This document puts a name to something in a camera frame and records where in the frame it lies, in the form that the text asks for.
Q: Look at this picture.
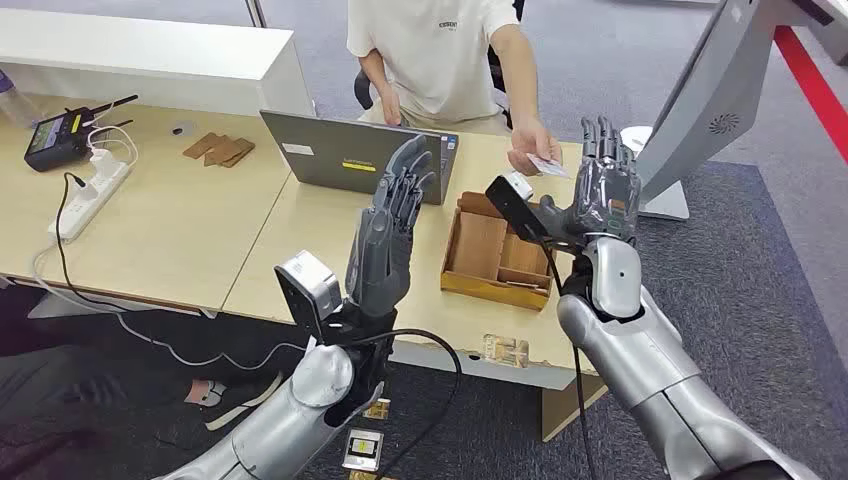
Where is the person's leg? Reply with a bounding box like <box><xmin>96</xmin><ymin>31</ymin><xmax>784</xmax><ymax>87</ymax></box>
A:
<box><xmin>0</xmin><ymin>344</ymin><xmax>200</xmax><ymax>432</ymax></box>

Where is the grey laptop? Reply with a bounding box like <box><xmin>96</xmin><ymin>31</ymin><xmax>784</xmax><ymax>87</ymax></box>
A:
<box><xmin>259</xmin><ymin>109</ymin><xmax>460</xmax><ymax>207</ymax></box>

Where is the person's left hand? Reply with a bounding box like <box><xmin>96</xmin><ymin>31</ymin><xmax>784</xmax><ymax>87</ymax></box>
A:
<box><xmin>507</xmin><ymin>117</ymin><xmax>564</xmax><ymax>178</ymax></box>

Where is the grey kiosk screen stand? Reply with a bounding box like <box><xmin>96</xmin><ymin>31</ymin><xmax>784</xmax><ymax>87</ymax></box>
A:
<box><xmin>616</xmin><ymin>0</ymin><xmax>836</xmax><ymax>222</ymax></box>

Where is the person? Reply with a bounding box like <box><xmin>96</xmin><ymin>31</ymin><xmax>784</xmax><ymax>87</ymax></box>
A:
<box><xmin>345</xmin><ymin>0</ymin><xmax>564</xmax><ymax>179</ymax></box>

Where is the black power cable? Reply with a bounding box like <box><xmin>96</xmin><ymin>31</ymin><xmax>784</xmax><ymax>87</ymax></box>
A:
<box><xmin>54</xmin><ymin>172</ymin><xmax>127</xmax><ymax>313</ymax></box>

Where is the person's right hand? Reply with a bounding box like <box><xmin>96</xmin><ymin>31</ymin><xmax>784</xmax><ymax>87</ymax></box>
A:
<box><xmin>378</xmin><ymin>86</ymin><xmax>404</xmax><ymax>128</ymax></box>

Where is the white power strip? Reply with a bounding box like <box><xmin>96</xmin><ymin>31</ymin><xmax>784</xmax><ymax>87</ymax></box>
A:
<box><xmin>47</xmin><ymin>157</ymin><xmax>132</xmax><ymax>243</ymax></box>

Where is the black shoe white sole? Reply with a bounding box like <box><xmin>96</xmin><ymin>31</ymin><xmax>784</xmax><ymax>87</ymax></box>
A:
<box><xmin>184</xmin><ymin>370</ymin><xmax>285</xmax><ymax>432</ymax></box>

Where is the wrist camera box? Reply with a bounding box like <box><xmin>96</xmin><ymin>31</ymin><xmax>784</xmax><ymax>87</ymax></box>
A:
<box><xmin>274</xmin><ymin>250</ymin><xmax>344</xmax><ymax>339</ymax></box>
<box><xmin>484</xmin><ymin>170</ymin><xmax>551</xmax><ymax>243</ymax></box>

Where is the white charger plug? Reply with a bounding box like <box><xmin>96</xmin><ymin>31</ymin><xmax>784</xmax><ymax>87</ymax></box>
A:
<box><xmin>90</xmin><ymin>148</ymin><xmax>119</xmax><ymax>179</ymax></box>

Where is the black handheld device with antennas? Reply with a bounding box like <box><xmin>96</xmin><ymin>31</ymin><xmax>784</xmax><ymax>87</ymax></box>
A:
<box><xmin>23</xmin><ymin>93</ymin><xmax>140</xmax><ymax>174</ymax></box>

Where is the clear plastic bottle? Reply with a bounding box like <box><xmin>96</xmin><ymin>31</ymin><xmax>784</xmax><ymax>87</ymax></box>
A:
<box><xmin>0</xmin><ymin>69</ymin><xmax>41</xmax><ymax>130</ymax></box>

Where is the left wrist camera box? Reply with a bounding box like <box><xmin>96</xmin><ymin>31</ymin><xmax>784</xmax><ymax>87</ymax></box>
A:
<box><xmin>274</xmin><ymin>250</ymin><xmax>344</xmax><ymax>339</ymax></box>

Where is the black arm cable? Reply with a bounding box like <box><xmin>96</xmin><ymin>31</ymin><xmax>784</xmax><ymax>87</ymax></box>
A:
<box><xmin>351</xmin><ymin>329</ymin><xmax>464</xmax><ymax>480</ymax></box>
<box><xmin>539</xmin><ymin>238</ymin><xmax>598</xmax><ymax>480</ymax></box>

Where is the white round device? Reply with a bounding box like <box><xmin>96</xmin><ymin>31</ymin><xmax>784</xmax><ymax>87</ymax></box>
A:
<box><xmin>620</xmin><ymin>125</ymin><xmax>654</xmax><ymax>157</ymax></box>

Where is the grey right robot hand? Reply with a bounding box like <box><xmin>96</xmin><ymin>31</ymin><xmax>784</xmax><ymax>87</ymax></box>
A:
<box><xmin>529</xmin><ymin>115</ymin><xmax>643</xmax><ymax>246</ymax></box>

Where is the white counter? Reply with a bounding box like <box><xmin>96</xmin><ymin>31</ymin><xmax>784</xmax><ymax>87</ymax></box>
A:
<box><xmin>0</xmin><ymin>7</ymin><xmax>316</xmax><ymax>119</ymax></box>

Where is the white ID card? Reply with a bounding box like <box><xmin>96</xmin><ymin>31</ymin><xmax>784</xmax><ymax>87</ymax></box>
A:
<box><xmin>526</xmin><ymin>153</ymin><xmax>571</xmax><ymax>180</ymax></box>

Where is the white and black card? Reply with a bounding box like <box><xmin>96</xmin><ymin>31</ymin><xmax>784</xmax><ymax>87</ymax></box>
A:
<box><xmin>341</xmin><ymin>427</ymin><xmax>386</xmax><ymax>473</ymax></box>

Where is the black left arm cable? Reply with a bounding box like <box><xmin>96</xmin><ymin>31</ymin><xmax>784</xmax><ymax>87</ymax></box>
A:
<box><xmin>351</xmin><ymin>329</ymin><xmax>464</xmax><ymax>480</ymax></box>

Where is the wooden organizer box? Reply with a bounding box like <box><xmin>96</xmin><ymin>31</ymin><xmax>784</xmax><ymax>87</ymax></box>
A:
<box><xmin>440</xmin><ymin>191</ymin><xmax>554</xmax><ymax>313</ymax></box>

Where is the wooden desk leg panel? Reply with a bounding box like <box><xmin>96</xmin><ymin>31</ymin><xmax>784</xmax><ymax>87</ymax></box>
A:
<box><xmin>541</xmin><ymin>374</ymin><xmax>607</xmax><ymax>444</ymax></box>

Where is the brown wooden piece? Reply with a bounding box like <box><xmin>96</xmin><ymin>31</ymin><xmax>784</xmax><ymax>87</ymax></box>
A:
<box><xmin>203</xmin><ymin>135</ymin><xmax>248</xmax><ymax>167</ymax></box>
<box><xmin>220</xmin><ymin>137</ymin><xmax>256</xmax><ymax>169</ymax></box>
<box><xmin>182</xmin><ymin>132</ymin><xmax>223</xmax><ymax>160</ymax></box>

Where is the white charging cable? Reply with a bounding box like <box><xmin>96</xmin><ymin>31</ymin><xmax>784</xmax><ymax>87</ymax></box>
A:
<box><xmin>84</xmin><ymin>124</ymin><xmax>140</xmax><ymax>167</ymax></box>

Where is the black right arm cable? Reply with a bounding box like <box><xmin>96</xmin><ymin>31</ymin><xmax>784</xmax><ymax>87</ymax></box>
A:
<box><xmin>539</xmin><ymin>238</ymin><xmax>598</xmax><ymax>480</ymax></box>

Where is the gold card marker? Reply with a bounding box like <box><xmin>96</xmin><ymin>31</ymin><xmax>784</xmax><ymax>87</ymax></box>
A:
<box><xmin>482</xmin><ymin>333</ymin><xmax>531</xmax><ymax>369</ymax></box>

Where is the black office chair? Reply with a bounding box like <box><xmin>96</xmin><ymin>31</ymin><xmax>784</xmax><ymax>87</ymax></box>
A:
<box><xmin>352</xmin><ymin>0</ymin><xmax>526</xmax><ymax>130</ymax></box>

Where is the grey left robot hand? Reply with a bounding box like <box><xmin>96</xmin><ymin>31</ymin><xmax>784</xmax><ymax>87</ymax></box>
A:
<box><xmin>344</xmin><ymin>134</ymin><xmax>437</xmax><ymax>319</ymax></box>

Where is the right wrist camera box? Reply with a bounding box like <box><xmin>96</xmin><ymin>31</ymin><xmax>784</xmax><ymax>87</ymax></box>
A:
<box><xmin>484</xmin><ymin>170</ymin><xmax>551</xmax><ymax>243</ymax></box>

